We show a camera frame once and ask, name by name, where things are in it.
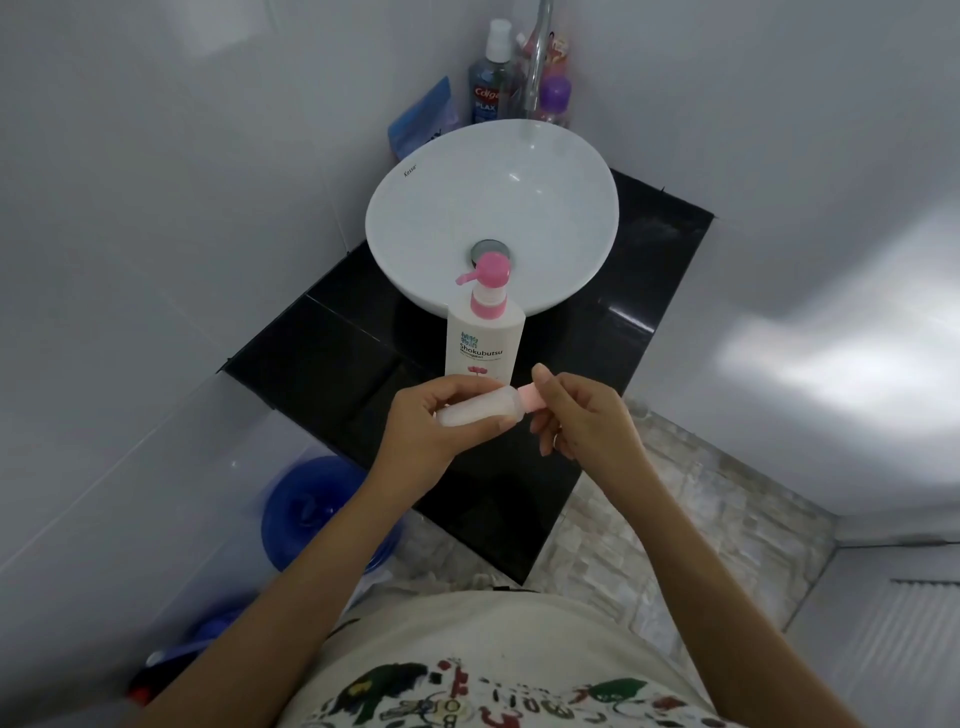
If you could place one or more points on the person's right forearm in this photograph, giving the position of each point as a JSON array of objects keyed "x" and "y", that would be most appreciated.
[{"x": 712, "y": 600}]

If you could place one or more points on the metal sink drain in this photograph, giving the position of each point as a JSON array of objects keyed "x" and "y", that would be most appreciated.
[{"x": 487, "y": 246}]

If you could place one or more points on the pink cap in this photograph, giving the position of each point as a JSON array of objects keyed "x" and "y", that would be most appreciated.
[{"x": 529, "y": 397}]

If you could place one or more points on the small translucent bottle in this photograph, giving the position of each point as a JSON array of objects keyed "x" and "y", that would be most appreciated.
[{"x": 480, "y": 411}]

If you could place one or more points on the white louvred door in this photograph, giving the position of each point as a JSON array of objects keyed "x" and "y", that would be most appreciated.
[{"x": 900, "y": 645}]

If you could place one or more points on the purple capped bottle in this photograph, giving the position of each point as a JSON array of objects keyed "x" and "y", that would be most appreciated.
[{"x": 555, "y": 91}]

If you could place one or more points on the person's right hand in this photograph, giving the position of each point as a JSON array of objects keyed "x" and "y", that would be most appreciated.
[{"x": 600, "y": 435}]

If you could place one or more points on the person's left forearm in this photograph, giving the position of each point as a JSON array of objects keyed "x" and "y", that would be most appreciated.
[{"x": 292, "y": 607}]

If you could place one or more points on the blue plastic bucket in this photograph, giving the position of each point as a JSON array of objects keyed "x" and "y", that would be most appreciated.
[{"x": 300, "y": 510}]

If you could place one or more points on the person's white printed shirt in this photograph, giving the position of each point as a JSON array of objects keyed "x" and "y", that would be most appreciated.
[{"x": 487, "y": 637}]

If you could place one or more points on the pink red tube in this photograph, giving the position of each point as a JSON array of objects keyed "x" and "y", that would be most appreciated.
[{"x": 561, "y": 52}]

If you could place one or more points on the white ceramic sink basin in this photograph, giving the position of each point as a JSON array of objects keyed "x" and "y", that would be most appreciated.
[{"x": 487, "y": 187}]

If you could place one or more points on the blue pouch packet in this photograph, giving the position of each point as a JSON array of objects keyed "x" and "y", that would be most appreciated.
[{"x": 420, "y": 124}]

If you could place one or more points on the white hand sanitizer pump bottle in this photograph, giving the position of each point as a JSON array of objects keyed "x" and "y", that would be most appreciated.
[{"x": 484, "y": 337}]

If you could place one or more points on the chrome faucet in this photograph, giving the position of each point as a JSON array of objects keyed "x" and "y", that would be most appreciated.
[{"x": 538, "y": 45}]

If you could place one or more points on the blue mouthwash bottle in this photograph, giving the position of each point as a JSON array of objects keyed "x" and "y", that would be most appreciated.
[{"x": 484, "y": 97}]

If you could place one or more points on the person's left hand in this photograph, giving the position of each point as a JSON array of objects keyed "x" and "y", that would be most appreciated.
[{"x": 412, "y": 450}]

